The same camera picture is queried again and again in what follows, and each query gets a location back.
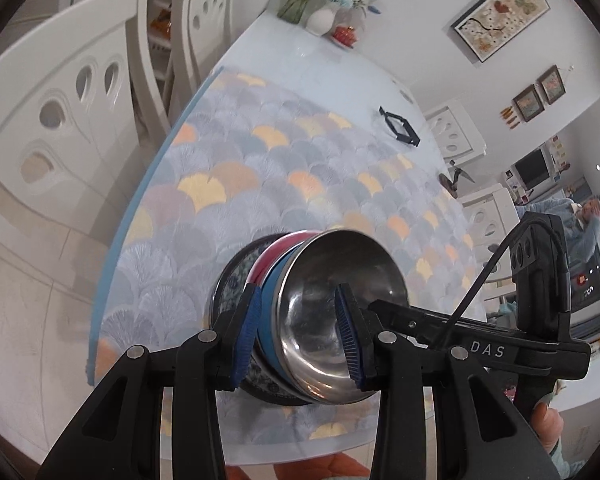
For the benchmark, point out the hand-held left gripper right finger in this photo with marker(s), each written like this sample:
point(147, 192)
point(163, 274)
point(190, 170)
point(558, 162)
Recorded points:
point(347, 335)

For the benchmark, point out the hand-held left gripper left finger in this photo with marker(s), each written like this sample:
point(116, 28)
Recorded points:
point(247, 330)

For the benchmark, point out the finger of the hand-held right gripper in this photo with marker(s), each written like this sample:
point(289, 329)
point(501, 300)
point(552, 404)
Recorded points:
point(405, 317)

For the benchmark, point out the blue patterned ceramic plate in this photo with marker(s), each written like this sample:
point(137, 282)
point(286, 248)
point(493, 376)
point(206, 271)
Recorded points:
point(232, 282)

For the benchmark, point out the blue steel bowl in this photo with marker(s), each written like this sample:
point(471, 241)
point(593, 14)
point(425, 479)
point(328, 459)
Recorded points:
point(330, 270)

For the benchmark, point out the red steel bowl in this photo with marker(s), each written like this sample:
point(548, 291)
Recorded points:
point(275, 255)

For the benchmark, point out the person's right forearm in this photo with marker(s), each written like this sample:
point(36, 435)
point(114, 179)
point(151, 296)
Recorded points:
point(562, 462)

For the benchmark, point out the person's right hand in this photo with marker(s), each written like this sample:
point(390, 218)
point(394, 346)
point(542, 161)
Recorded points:
point(545, 422)

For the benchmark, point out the black appliance with lights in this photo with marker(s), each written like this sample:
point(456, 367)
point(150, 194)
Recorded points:
point(587, 290)

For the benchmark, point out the white wooden dining chair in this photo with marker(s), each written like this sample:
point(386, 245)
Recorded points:
point(460, 135)
point(500, 210)
point(205, 45)
point(55, 160)

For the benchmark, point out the fan patterned tablecloth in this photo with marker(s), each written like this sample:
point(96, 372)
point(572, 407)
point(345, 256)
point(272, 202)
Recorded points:
point(280, 185)

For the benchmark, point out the black television screen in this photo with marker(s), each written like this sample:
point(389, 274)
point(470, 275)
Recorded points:
point(532, 170)

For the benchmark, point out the black folding stand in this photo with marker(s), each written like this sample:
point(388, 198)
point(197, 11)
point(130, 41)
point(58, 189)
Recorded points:
point(405, 132)

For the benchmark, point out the colourful item shelf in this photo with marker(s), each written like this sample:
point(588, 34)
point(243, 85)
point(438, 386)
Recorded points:
point(557, 155)

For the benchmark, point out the red lidded tea cup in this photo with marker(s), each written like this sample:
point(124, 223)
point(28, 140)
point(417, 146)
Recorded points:
point(343, 35)

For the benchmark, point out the white shelf rack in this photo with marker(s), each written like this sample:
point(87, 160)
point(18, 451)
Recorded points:
point(157, 42)

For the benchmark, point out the small framed wall picture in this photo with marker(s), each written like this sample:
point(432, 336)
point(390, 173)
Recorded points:
point(527, 102)
point(551, 85)

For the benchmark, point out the large framed wall picture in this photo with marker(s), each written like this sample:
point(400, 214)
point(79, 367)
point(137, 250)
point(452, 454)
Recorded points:
point(500, 15)

